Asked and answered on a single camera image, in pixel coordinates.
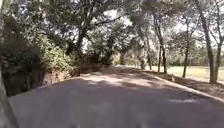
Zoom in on grey asphalt path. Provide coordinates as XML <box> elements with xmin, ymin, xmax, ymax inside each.
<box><xmin>0</xmin><ymin>65</ymin><xmax>224</xmax><ymax>128</ymax></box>

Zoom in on wood of trees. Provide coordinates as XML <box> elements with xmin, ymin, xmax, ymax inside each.
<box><xmin>0</xmin><ymin>0</ymin><xmax>148</xmax><ymax>68</ymax></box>

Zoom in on pale stone kerb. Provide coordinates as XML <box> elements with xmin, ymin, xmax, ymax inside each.
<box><xmin>124</xmin><ymin>65</ymin><xmax>224</xmax><ymax>104</ymax></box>

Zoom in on green bushes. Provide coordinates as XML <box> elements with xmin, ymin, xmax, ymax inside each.
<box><xmin>0</xmin><ymin>16</ymin><xmax>81</xmax><ymax>98</ymax></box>

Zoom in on pale grass field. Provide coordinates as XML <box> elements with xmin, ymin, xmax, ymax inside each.
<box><xmin>146</xmin><ymin>65</ymin><xmax>224</xmax><ymax>82</ymax></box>

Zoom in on bare earth strip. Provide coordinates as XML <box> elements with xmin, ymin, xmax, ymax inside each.
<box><xmin>139</xmin><ymin>69</ymin><xmax>224</xmax><ymax>100</ymax></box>

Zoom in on row of trees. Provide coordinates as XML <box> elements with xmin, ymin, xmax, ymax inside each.
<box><xmin>131</xmin><ymin>0</ymin><xmax>224</xmax><ymax>84</ymax></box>

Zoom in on low stone wall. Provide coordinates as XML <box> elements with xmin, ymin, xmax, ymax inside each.
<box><xmin>39</xmin><ymin>66</ymin><xmax>83</xmax><ymax>86</ymax></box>

